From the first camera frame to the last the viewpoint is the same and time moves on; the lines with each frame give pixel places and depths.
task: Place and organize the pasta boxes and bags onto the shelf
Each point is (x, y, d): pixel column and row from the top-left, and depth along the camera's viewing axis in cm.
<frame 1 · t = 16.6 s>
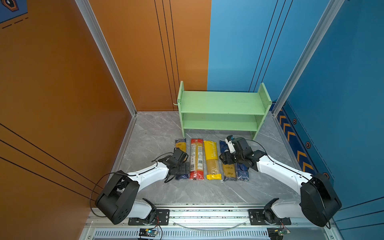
left hand: (182, 167, 90), fingers open
right hand: (224, 155, 87), fingers open
green wooden two-tier shelf: (223, 111, 84), point 29 cm above the table
blue yellow spaghetti bag leftmost: (182, 176, 85), point 4 cm above the table
red white spaghetti bag: (196, 160, 91), point 4 cm above the table
yellow spaghetti bag: (212, 166, 89), point 4 cm above the table
dark blue portrait spaghetti bag: (230, 173, 87), point 4 cm above the table
blue Barilla spaghetti box: (242, 172, 86), point 4 cm above the table

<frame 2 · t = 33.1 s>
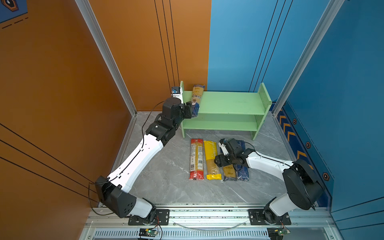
left hand: (187, 101, 72), fingers open
right hand: (219, 159, 90), fingers open
blue yellow spaghetti bag leftmost: (198, 90, 94), point 30 cm above the table
the other named things where they were.

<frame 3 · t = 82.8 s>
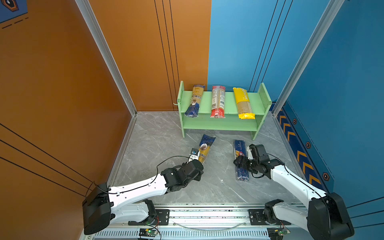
left hand: (200, 165, 79), fingers open
right hand: (238, 163, 87), fingers open
red white spaghetti bag: (218, 101, 84), point 32 cm above the table
yellow spaghetti bag: (244, 106, 83), point 31 cm above the table
dark blue portrait spaghetti bag: (204, 147, 84), point 15 cm above the table
the other named things where they were.

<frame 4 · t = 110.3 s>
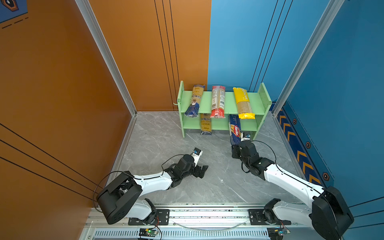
left hand: (201, 162, 86), fingers open
right hand: (233, 146, 86), fingers open
dark blue portrait spaghetti bag: (206, 124, 94), point 17 cm above the table
blue Barilla spaghetti box: (235, 129, 89), point 18 cm above the table
the other named things where they were.

